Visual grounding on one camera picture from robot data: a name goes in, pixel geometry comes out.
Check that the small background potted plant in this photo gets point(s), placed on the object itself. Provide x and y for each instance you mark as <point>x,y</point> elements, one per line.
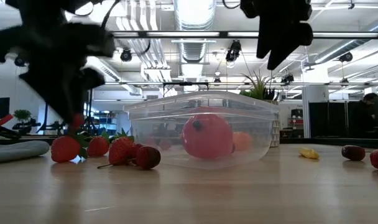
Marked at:
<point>22,115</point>

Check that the succulent in white patterned pot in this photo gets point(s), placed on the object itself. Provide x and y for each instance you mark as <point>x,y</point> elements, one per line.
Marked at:
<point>260,90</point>

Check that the silver ceiling duct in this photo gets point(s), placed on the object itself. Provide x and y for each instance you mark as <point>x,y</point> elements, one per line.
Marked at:
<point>195,15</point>

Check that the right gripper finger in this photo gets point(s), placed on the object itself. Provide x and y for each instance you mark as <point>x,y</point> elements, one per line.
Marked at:
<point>282,51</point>
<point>264,37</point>

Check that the black background robot arm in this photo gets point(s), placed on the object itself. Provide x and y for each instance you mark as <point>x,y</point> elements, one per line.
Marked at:
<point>55,126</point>

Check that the black room partition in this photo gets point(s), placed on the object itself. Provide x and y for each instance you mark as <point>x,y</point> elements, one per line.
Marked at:
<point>329,119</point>

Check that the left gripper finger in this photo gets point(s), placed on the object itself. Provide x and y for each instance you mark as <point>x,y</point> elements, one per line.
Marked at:
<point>58,90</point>
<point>86,82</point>

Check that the small yellow toy fruit piece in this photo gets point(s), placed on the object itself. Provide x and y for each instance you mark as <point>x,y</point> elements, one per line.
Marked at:
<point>308,153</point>

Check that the black aluminium table frame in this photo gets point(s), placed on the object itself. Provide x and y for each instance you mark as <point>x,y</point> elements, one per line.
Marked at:
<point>332,142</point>

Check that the red background bar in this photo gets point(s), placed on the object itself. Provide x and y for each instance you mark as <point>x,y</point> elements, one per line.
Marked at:
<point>5,119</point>

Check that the orange toy fruit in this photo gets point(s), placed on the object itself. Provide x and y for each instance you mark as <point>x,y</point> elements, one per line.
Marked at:
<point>243,141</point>

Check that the dark red toy cherry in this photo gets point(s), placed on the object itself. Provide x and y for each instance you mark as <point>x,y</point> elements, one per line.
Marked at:
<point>148,158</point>
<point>137,150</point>
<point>353,153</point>

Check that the grey folded cloth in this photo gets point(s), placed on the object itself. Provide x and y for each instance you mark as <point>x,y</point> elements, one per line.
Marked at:
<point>18,151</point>

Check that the black overhead frame bar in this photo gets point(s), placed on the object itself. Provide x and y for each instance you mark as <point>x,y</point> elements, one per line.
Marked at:
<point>207,34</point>

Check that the black ceiling spotlight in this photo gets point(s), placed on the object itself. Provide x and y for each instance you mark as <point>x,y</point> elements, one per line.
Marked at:
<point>288,78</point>
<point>126,55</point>
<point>233,51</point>
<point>19,61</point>
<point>346,57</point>

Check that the large red toy tomato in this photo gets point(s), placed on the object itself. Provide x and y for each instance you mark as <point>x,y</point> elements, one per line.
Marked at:
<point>207,137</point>

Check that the clear plastic tupperware container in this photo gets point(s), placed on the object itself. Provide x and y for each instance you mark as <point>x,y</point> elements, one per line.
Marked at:
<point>204,101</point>

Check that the small red toy strawberry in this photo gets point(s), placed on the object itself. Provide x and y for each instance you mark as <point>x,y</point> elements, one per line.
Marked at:
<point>165,145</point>

